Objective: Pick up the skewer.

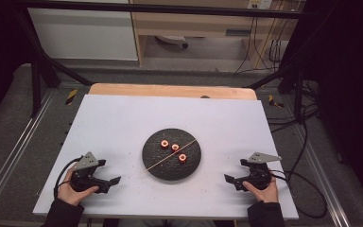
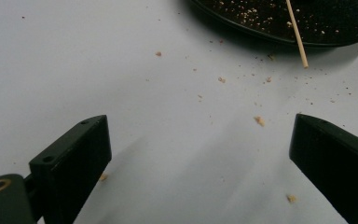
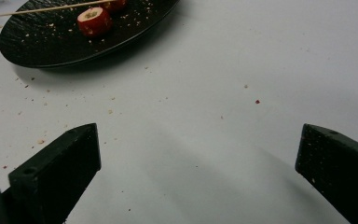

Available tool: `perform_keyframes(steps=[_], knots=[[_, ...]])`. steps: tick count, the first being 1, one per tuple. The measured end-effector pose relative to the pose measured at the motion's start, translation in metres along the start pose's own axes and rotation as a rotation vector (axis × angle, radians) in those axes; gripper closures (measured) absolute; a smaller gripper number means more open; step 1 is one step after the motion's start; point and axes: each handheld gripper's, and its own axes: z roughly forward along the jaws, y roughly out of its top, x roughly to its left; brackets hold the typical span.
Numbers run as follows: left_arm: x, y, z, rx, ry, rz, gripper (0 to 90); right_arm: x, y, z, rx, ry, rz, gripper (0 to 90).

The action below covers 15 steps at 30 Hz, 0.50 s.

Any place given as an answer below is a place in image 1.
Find round black plate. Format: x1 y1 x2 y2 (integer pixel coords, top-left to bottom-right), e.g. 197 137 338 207
142 128 202 182

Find hanging black cables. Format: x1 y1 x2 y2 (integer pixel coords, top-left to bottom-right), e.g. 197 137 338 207
233 15 286 76

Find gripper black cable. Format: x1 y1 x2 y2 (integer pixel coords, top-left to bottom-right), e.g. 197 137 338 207
268 169 328 219
53 156 83 200

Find white wall socket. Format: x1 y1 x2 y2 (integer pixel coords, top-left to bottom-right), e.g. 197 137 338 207
247 0 274 10

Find thin wooden skewer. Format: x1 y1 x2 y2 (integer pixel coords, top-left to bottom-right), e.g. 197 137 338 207
141 138 199 174

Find person's left hand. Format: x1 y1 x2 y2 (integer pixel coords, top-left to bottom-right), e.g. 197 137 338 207
57 166 100 207

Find black floor cables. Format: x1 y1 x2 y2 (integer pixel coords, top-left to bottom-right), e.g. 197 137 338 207
266 79 322 135

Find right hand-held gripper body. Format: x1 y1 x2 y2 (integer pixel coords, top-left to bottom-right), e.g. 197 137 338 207
233 151 283 192

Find light wooden desk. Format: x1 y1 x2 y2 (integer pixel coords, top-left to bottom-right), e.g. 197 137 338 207
129 0 301 70

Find white cabinet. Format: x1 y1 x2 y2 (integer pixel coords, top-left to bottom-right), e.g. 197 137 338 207
27 0 139 61

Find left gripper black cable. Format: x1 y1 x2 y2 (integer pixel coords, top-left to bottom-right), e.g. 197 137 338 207
53 156 83 200

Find yellow black tape strip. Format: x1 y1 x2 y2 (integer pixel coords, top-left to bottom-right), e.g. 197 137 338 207
64 88 78 106
268 94 285 109

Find wooden table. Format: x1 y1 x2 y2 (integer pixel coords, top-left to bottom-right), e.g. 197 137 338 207
88 82 258 101

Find person's right hand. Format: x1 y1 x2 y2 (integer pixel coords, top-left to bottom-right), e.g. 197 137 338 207
242 177 280 204

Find black metal frame bar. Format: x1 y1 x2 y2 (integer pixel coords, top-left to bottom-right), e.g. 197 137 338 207
12 0 317 20

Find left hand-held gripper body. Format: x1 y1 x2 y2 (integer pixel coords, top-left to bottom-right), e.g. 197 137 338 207
70 151 112 194

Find white table board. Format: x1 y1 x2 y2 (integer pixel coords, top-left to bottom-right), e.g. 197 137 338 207
32 94 300 220

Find aluminium floor rail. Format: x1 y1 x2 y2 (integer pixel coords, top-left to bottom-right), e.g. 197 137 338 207
0 89 57 210
292 124 352 227

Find white power strip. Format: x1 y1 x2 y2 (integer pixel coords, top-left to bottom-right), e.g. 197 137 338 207
155 34 189 49

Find black metal stand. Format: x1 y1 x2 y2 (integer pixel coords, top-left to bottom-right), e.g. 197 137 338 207
14 8 93 118
248 18 308 122

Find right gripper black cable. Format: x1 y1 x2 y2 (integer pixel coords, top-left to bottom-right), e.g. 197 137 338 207
268 169 328 219

